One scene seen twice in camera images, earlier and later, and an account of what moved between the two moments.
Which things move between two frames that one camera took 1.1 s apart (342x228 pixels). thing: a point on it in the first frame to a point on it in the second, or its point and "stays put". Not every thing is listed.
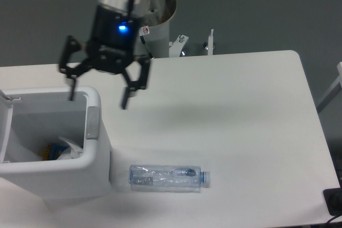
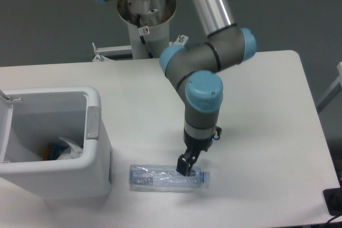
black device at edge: [333, 197] stays put
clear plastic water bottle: [168, 178] stays put
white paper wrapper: [74, 152] stays put
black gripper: [113, 38] to [185, 162]
